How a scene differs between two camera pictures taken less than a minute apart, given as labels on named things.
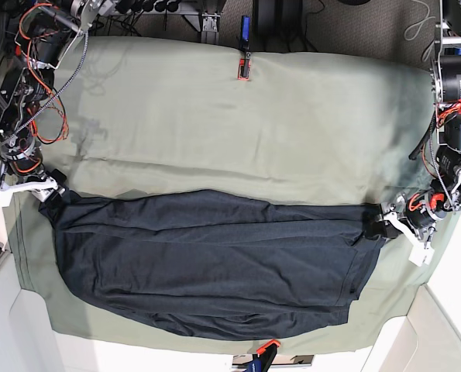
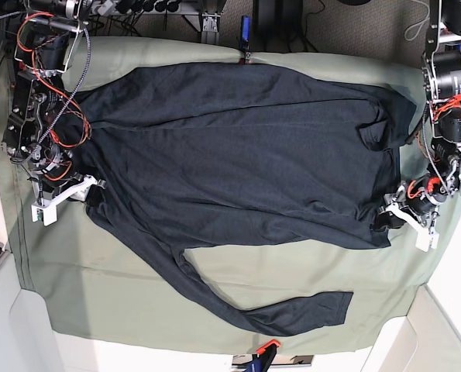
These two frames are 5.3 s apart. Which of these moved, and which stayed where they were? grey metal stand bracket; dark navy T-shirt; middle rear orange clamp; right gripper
Moved: dark navy T-shirt
Stayed: middle rear orange clamp; right gripper; grey metal stand bracket
